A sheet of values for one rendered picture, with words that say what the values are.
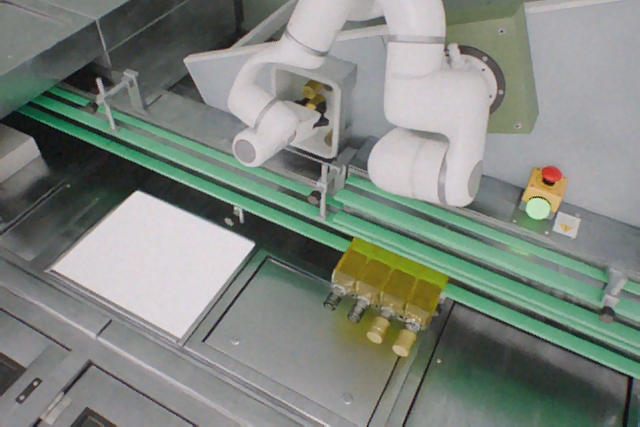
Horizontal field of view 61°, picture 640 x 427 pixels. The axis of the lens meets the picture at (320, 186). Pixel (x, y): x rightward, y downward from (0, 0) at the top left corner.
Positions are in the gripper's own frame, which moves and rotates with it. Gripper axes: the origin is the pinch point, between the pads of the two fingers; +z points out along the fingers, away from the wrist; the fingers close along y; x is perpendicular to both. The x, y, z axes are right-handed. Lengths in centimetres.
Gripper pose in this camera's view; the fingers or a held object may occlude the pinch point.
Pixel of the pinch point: (312, 106)
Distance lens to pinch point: 128.6
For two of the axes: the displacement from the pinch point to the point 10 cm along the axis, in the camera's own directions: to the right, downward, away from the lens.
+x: 1.5, -8.3, -5.3
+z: 4.4, -4.2, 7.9
